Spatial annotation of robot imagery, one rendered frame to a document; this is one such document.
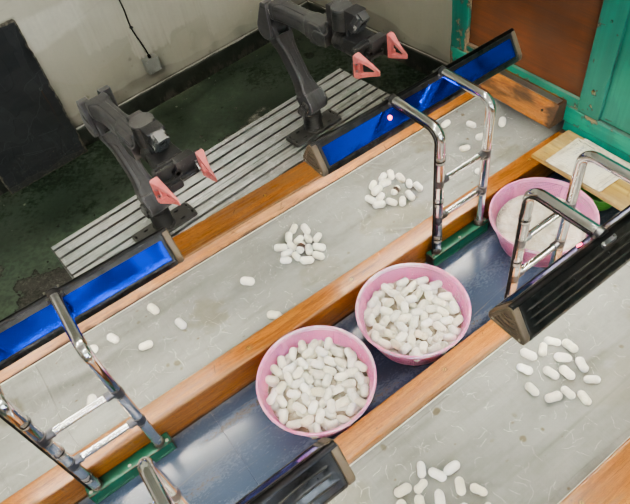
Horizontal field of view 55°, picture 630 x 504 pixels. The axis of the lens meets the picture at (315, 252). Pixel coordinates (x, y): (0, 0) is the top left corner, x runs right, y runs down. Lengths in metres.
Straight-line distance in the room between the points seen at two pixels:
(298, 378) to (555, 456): 0.55
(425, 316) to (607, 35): 0.81
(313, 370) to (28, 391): 0.68
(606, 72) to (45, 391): 1.58
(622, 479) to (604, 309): 0.40
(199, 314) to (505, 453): 0.77
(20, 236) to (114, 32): 1.12
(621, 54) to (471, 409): 0.93
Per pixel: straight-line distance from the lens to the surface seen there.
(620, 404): 1.39
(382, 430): 1.28
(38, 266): 3.00
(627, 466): 1.31
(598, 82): 1.76
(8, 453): 1.55
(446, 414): 1.32
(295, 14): 1.80
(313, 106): 1.95
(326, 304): 1.44
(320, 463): 0.90
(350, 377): 1.37
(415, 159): 1.80
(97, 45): 3.37
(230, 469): 1.39
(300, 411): 1.34
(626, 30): 1.68
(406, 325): 1.44
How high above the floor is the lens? 1.94
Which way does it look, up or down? 49 degrees down
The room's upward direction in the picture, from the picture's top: 12 degrees counter-clockwise
